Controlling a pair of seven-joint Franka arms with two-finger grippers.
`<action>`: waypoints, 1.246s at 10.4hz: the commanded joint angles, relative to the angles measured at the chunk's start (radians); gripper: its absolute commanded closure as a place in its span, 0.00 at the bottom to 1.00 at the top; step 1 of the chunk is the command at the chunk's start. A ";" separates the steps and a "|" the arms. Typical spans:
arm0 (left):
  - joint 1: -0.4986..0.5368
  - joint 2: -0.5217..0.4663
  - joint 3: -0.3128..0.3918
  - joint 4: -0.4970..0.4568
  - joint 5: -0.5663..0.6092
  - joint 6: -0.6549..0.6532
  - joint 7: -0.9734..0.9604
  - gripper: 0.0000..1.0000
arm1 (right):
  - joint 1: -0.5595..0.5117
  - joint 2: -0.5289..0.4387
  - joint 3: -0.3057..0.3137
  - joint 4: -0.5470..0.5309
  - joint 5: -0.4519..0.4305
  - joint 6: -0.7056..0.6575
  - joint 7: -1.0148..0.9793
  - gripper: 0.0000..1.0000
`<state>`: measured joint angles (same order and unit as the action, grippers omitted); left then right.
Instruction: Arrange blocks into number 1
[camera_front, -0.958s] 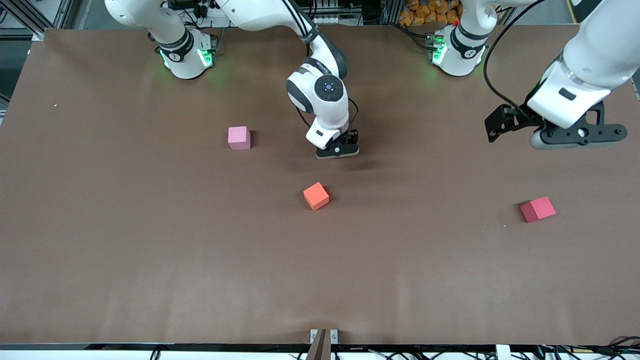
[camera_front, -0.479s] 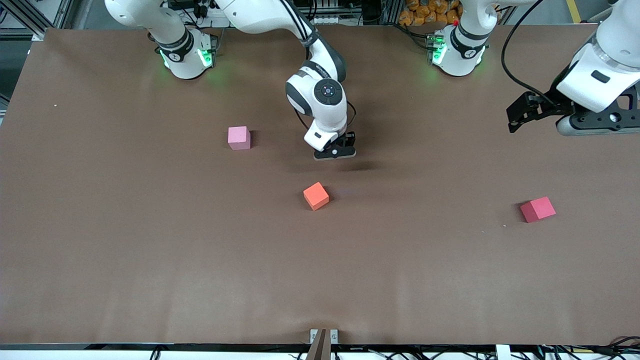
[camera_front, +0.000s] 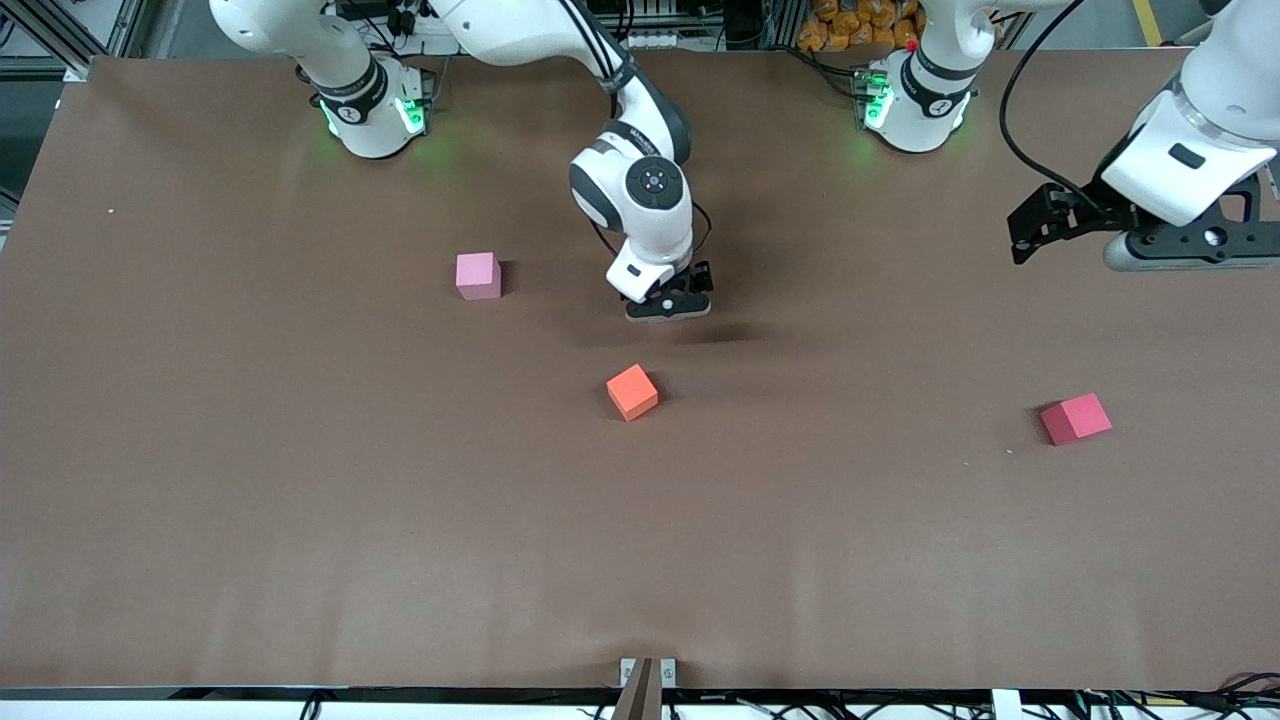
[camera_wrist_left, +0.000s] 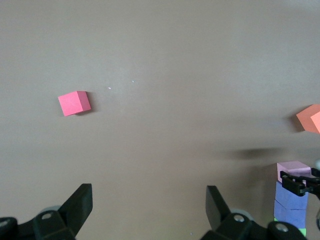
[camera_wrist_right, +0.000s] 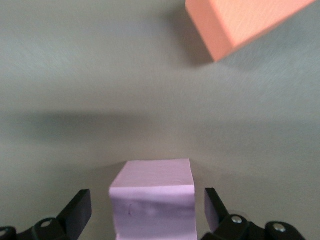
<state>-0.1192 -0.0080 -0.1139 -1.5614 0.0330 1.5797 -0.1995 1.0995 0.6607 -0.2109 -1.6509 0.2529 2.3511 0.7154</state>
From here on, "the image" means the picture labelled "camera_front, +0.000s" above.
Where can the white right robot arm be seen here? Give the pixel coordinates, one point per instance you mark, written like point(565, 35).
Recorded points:
point(650, 230)

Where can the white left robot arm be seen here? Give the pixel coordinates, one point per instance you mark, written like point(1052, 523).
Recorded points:
point(1200, 130)

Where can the orange foam block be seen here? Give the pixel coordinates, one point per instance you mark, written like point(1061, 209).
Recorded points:
point(632, 392)

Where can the pink foam block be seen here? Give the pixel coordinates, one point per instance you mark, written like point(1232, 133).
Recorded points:
point(478, 275)

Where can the red foam block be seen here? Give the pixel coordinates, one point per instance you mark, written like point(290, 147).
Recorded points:
point(1075, 419)

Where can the white power strip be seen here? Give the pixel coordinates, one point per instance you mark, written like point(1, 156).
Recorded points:
point(420, 40)
point(655, 40)

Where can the brown table cover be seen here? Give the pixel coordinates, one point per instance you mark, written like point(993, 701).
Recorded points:
point(640, 550)

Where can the orange snack bags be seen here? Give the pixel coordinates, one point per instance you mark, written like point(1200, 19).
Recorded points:
point(850, 20)

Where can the small metal bracket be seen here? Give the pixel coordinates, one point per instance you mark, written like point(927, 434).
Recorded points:
point(668, 672)

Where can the white table bracket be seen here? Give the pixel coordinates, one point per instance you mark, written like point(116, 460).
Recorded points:
point(1007, 705)

